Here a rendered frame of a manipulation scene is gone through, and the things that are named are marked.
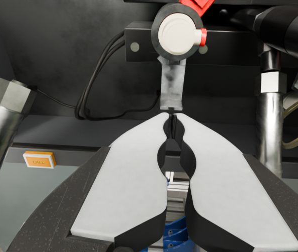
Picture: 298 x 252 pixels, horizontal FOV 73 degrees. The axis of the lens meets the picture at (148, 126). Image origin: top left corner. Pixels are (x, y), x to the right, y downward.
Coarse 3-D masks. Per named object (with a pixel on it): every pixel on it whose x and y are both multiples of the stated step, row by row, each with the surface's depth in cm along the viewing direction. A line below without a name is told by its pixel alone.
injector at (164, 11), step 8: (160, 8) 15; (168, 8) 10; (176, 8) 10; (184, 8) 10; (192, 8) 10; (160, 16) 10; (192, 16) 10; (152, 24) 11; (200, 24) 10; (152, 32) 11; (152, 40) 11; (160, 48) 11; (192, 48) 11; (168, 56) 11; (176, 56) 11; (184, 56) 11
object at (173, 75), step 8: (160, 56) 12; (168, 64) 12; (176, 64) 12; (184, 64) 12; (168, 72) 12; (176, 72) 12; (184, 72) 12; (168, 80) 12; (176, 80) 12; (168, 88) 13; (176, 88) 13; (160, 96) 13; (168, 96) 13; (176, 96) 13
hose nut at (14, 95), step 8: (0, 80) 12; (8, 80) 12; (16, 80) 12; (0, 88) 12; (8, 88) 12; (16, 88) 12; (24, 88) 12; (0, 96) 12; (8, 96) 12; (16, 96) 12; (24, 96) 12; (32, 96) 13; (0, 104) 11; (8, 104) 12; (16, 104) 12; (24, 104) 12; (24, 112) 13
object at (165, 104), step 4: (160, 100) 13; (164, 100) 13; (168, 100) 13; (172, 100) 13; (176, 100) 13; (180, 100) 13; (160, 104) 13; (164, 104) 13; (168, 104) 13; (172, 104) 13; (176, 104) 13; (180, 104) 13; (160, 108) 13; (164, 108) 12; (168, 108) 12; (172, 108) 12; (176, 108) 12; (180, 108) 12
